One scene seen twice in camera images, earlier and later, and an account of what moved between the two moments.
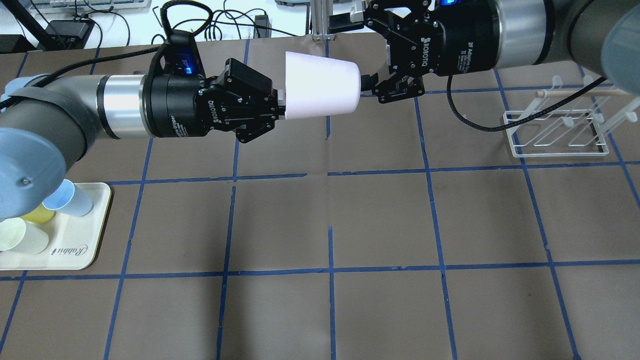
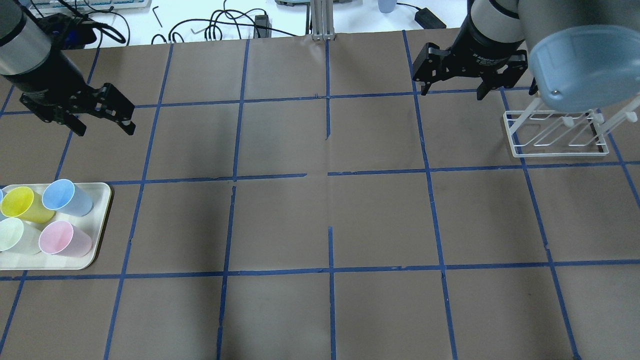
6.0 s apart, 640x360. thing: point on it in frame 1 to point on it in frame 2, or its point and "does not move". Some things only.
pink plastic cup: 316,86 to 60,237
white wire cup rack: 569,120 does not move
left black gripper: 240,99 to 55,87
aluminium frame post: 320,11 does not move
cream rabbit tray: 74,241 does not move
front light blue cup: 70,198 does not move
